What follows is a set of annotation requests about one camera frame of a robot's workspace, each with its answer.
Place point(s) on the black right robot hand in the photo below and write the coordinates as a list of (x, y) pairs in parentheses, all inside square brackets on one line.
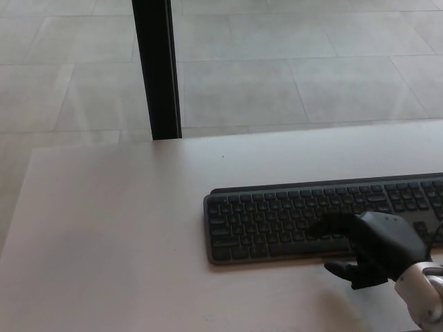
[(380, 245)]

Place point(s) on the black and grey keyboard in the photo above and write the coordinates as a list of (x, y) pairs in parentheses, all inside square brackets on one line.
[(270, 224)]

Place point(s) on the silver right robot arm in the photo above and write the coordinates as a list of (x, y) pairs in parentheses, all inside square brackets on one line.
[(420, 294)]

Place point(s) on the black vertical frame post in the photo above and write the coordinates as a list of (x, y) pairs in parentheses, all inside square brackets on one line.
[(156, 69)]

